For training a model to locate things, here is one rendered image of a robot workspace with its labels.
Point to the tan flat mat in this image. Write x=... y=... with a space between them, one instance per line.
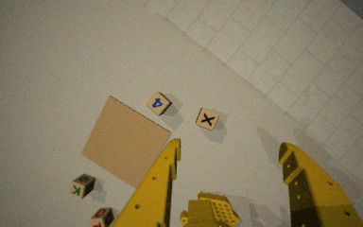
x=124 y=142

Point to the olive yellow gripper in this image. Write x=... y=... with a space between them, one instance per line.
x=315 y=199

